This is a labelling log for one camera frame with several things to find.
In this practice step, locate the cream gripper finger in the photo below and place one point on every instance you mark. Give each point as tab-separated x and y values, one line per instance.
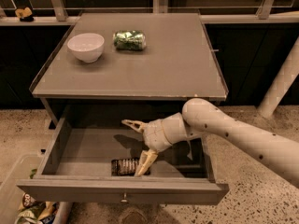
136	125
147	158

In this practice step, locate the snack bags in bin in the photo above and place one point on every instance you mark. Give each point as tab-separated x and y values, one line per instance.
32	211

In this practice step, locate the white ceramic bowl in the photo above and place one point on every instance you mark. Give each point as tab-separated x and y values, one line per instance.
86	47

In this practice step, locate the green crushed soda can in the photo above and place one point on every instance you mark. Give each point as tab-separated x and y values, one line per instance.
129	40

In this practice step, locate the metal drawer knob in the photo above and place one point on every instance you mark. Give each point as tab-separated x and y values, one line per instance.
124	198

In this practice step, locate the small yellow black object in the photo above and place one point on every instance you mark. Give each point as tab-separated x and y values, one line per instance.
24	14

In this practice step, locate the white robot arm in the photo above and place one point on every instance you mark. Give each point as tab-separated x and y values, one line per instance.
199	116

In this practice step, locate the grey top drawer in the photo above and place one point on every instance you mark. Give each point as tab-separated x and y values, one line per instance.
77	164

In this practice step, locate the black rxbar chocolate bar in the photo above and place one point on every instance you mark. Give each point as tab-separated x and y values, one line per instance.
124	167

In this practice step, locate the metal window railing frame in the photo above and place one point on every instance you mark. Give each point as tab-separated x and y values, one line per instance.
48	12

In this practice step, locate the grey cabinet counter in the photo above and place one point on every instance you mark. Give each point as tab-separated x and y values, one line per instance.
177	63

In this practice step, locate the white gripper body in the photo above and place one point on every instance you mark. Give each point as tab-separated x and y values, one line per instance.
153	135

